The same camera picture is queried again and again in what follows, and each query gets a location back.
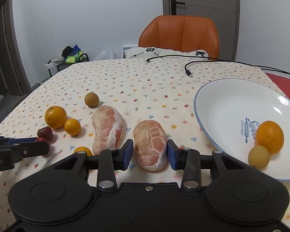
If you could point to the red mat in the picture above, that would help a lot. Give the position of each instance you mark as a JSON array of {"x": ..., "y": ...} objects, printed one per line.
[{"x": 285, "y": 82}]

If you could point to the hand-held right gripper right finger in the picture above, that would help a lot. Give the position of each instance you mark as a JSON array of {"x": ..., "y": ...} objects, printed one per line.
[{"x": 172, "y": 157}]

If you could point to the white fluffy cushion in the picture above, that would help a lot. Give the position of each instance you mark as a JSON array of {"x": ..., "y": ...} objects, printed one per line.
[{"x": 140, "y": 52}]

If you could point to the bright red strawberry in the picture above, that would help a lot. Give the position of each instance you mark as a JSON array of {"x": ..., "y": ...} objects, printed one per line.
[{"x": 42, "y": 139}]

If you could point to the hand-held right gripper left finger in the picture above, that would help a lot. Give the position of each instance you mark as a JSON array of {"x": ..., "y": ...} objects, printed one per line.
[{"x": 128, "y": 153}]

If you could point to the black metal rack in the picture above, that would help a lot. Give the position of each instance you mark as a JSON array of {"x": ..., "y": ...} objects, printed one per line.
[{"x": 83, "y": 58}]

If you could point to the white plate with blue rim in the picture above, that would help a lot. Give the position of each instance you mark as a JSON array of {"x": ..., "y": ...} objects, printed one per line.
[{"x": 232, "y": 106}]

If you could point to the small orange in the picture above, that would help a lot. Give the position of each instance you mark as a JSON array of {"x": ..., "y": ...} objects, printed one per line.
[
  {"x": 83, "y": 149},
  {"x": 72, "y": 127}
]

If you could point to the clear plastic bag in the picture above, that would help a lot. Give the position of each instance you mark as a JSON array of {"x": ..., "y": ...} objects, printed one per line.
[{"x": 106, "y": 54}]

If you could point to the dark red strawberry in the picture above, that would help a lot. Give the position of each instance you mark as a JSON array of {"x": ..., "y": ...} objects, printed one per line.
[{"x": 44, "y": 133}]

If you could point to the peeled pomelo segment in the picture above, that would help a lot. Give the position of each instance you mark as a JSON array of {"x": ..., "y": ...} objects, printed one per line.
[
  {"x": 149, "y": 140},
  {"x": 106, "y": 125}
]

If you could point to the dark door frame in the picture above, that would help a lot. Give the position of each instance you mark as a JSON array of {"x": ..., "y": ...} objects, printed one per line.
[{"x": 12, "y": 48}]

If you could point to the black cloth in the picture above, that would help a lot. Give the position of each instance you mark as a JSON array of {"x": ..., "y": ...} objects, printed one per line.
[{"x": 67, "y": 50}]

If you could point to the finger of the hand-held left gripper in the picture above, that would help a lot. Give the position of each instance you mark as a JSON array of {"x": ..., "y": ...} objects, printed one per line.
[
  {"x": 21, "y": 139},
  {"x": 33, "y": 148}
]

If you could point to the blue packet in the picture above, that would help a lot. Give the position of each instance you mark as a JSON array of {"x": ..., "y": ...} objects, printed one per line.
[{"x": 76, "y": 49}]

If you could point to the yellow green packet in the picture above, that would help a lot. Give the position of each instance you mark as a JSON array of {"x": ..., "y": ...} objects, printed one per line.
[{"x": 70, "y": 58}]

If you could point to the brown round fruit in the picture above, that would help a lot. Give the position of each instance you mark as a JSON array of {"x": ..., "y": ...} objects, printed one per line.
[
  {"x": 258, "y": 157},
  {"x": 91, "y": 99}
]

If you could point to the orange with dark specks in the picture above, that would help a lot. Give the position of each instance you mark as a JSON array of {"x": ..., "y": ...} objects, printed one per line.
[{"x": 269, "y": 135}]

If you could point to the large orange with green stem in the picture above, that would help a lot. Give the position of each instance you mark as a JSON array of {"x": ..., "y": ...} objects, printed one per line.
[{"x": 55, "y": 117}]

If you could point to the white cloth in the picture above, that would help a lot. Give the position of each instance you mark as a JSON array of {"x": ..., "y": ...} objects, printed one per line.
[{"x": 55, "y": 59}]

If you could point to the orange leather chair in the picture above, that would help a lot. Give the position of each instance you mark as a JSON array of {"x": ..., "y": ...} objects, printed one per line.
[{"x": 181, "y": 33}]

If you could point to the floral tablecloth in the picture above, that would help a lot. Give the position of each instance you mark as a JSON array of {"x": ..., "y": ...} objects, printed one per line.
[{"x": 159, "y": 89}]

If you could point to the green white packet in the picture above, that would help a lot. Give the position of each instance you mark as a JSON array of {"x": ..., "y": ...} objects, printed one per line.
[{"x": 80, "y": 54}]

